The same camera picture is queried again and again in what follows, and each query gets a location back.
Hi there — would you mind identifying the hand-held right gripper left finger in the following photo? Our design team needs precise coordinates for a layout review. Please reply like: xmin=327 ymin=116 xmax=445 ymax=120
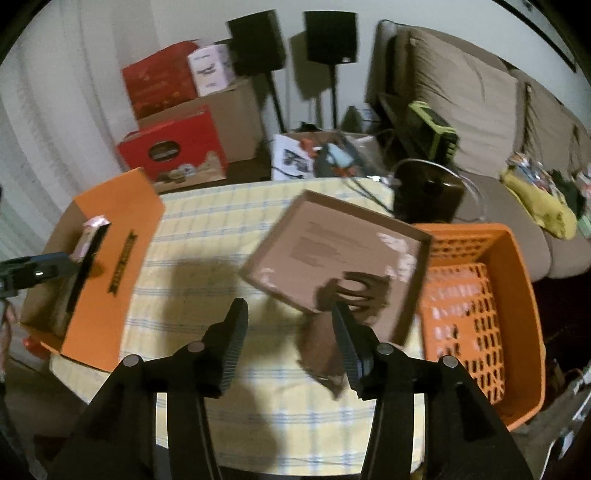
xmin=46 ymin=298 xmax=250 ymax=480

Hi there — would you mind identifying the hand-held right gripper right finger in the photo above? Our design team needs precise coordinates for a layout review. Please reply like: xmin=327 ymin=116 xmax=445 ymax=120
xmin=332 ymin=302 xmax=529 ymax=480

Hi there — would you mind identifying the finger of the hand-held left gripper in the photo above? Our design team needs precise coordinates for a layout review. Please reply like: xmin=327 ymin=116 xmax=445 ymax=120
xmin=0 ymin=251 xmax=71 ymax=283

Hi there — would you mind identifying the black shallow tray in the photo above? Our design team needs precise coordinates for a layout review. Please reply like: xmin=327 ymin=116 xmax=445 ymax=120
xmin=65 ymin=222 xmax=112 ymax=319

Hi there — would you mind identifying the pink satin ribbon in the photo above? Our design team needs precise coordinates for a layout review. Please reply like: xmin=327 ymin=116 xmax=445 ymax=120
xmin=69 ymin=216 xmax=112 ymax=264

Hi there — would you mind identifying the orange cardboard box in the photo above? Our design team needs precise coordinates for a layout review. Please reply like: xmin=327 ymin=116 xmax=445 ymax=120
xmin=18 ymin=167 xmax=166 ymax=374

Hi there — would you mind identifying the wooden comb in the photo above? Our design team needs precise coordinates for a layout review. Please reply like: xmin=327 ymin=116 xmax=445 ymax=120
xmin=314 ymin=272 xmax=393 ymax=324

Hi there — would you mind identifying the brown cardboard tray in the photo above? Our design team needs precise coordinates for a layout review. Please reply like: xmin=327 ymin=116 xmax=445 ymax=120
xmin=238 ymin=188 xmax=434 ymax=347

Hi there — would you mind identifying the white curtain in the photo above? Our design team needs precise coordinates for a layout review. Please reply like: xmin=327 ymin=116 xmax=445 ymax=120
xmin=0 ymin=0 xmax=153 ymax=259

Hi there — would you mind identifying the dark wooden side table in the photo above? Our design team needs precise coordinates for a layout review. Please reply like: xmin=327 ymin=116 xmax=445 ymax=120
xmin=392 ymin=159 xmax=465 ymax=222

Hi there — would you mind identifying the orange plastic basket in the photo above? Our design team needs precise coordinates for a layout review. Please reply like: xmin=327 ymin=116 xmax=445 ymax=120
xmin=411 ymin=223 xmax=548 ymax=432

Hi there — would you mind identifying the white printed box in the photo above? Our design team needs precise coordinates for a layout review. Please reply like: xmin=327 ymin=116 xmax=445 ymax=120
xmin=270 ymin=134 xmax=317 ymax=182

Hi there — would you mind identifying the red bag with oval label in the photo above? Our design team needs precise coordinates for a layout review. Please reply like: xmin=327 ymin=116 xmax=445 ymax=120
xmin=116 ymin=105 xmax=228 ymax=192

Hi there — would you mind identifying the cardboard box of clutter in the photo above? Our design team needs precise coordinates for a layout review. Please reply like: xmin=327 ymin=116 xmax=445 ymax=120
xmin=286 ymin=130 xmax=393 ymax=178

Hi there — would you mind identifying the brown sofa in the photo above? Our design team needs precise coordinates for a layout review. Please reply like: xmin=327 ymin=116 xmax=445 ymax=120
xmin=365 ymin=19 xmax=591 ymax=282

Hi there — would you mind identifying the red patterned gift bag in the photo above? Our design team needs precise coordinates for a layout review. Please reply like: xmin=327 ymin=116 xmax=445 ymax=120
xmin=121 ymin=41 xmax=201 ymax=121

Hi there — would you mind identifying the large brown cardboard box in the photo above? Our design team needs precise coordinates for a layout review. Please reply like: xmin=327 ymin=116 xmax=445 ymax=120
xmin=139 ymin=78 xmax=264 ymax=162

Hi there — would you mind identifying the white plastic bag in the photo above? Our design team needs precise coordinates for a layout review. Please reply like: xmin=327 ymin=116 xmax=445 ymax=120
xmin=545 ymin=360 xmax=591 ymax=462

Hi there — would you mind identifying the green and black device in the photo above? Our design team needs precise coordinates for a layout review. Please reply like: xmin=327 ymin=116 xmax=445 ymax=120
xmin=406 ymin=100 xmax=460 ymax=164

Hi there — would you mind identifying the yellow plush toy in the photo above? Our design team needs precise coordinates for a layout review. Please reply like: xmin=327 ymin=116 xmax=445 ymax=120
xmin=501 ymin=166 xmax=578 ymax=238

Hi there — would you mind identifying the small white box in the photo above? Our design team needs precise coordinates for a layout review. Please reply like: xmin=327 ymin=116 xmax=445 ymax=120
xmin=187 ymin=44 xmax=232 ymax=97

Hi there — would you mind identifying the large beige cushion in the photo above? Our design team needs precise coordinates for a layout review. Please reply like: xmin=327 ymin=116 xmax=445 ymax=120
xmin=406 ymin=28 xmax=520 ymax=178

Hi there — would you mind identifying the pile of assorted packets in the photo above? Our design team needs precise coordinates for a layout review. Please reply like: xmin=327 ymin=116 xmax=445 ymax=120
xmin=505 ymin=152 xmax=591 ymax=236

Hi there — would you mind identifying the black speaker on stand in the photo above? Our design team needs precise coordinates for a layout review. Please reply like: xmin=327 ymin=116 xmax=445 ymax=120
xmin=302 ymin=10 xmax=358 ymax=130
xmin=226 ymin=10 xmax=287 ymax=134

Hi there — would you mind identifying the medium beige cushion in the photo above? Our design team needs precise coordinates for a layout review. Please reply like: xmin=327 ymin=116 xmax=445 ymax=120
xmin=510 ymin=69 xmax=578 ymax=181

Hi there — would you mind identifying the framed ink painting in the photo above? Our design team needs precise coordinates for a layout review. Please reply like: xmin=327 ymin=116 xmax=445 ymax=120
xmin=492 ymin=0 xmax=578 ymax=72

